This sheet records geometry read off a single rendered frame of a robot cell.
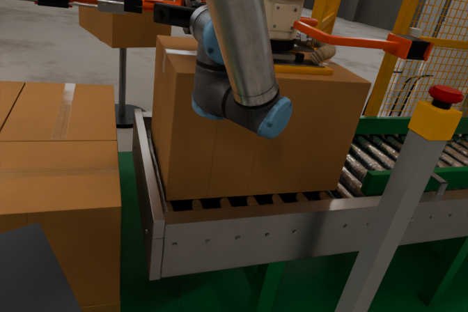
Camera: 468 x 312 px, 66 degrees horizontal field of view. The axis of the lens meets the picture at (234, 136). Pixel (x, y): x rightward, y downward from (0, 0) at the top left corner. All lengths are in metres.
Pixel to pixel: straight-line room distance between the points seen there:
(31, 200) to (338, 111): 0.92
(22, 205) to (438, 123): 1.05
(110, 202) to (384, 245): 0.76
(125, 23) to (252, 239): 1.65
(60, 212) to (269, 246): 0.60
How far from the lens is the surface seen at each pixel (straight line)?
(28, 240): 0.72
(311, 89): 1.08
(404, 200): 0.98
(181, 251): 1.04
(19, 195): 1.18
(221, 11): 0.55
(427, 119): 0.90
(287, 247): 1.17
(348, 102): 1.17
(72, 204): 1.12
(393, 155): 1.79
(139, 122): 1.43
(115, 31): 2.35
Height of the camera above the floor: 1.22
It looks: 26 degrees down
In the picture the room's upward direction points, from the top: 10 degrees clockwise
